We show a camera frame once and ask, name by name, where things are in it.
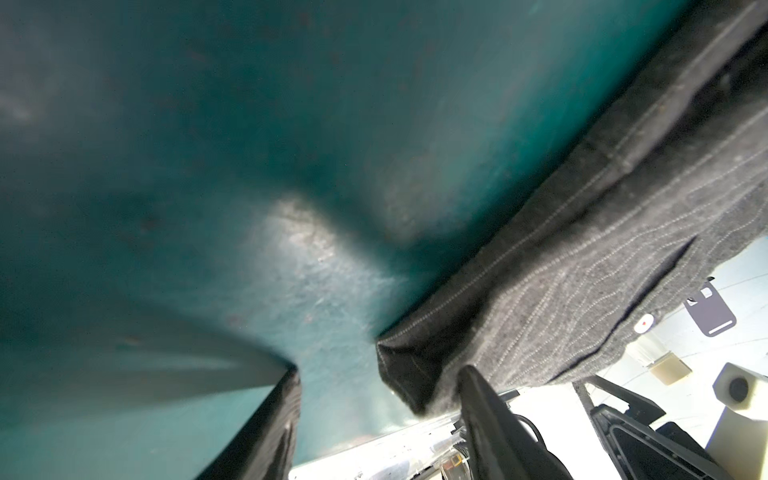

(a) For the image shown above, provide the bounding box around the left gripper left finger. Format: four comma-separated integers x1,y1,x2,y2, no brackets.
198,367,302,479

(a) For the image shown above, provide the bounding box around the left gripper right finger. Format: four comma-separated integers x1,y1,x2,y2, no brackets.
458,365,571,479

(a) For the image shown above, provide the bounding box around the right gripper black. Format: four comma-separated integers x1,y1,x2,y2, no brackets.
573,375,731,479

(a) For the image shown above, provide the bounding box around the grey pinstriped long sleeve shirt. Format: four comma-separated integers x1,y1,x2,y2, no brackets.
376,1,767,416

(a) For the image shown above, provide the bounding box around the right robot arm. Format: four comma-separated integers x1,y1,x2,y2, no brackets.
574,363,767,479

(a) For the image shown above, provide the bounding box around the dark purple plastic object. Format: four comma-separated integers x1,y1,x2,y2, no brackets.
683,277,737,338

